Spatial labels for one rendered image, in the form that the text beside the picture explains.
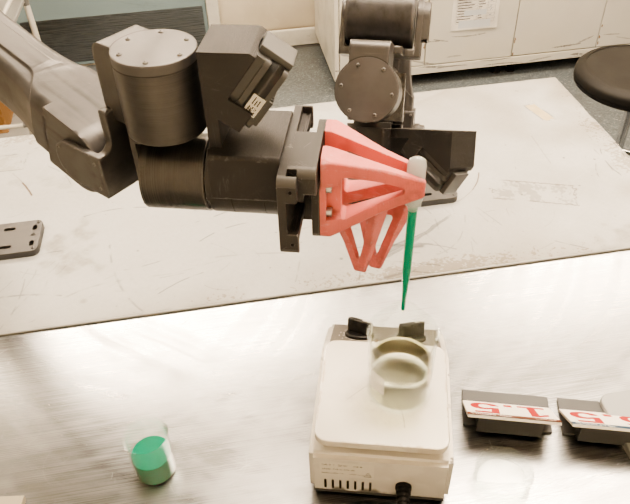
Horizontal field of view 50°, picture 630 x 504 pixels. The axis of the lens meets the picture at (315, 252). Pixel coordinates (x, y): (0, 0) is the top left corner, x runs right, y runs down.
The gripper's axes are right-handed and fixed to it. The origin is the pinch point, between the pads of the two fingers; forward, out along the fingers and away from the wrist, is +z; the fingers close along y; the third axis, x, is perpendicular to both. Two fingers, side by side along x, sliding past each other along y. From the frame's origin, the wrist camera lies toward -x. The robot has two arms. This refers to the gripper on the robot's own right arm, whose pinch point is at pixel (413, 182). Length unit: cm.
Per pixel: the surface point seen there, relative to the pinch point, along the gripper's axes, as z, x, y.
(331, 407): -5.7, 23.4, -3.3
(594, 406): 21.4, 31.4, 5.2
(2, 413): -42, 33, -1
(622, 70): 60, 58, 137
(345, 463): -4.1, 26.0, -7.4
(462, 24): 28, 95, 254
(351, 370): -4.2, 23.4, 1.1
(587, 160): 29, 32, 53
